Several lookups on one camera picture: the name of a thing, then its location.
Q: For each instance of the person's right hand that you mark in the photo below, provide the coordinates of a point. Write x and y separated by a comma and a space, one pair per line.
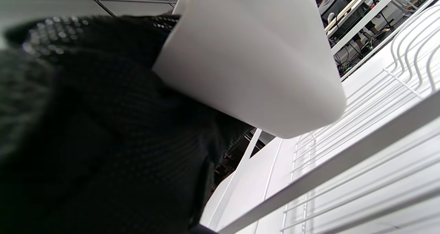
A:
89, 130

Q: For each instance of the white cup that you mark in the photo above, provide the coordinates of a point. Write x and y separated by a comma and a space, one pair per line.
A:
254, 55

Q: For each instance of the black monitor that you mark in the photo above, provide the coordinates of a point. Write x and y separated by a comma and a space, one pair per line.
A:
335, 8

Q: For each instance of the white desk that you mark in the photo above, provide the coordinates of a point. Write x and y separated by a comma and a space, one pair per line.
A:
364, 17

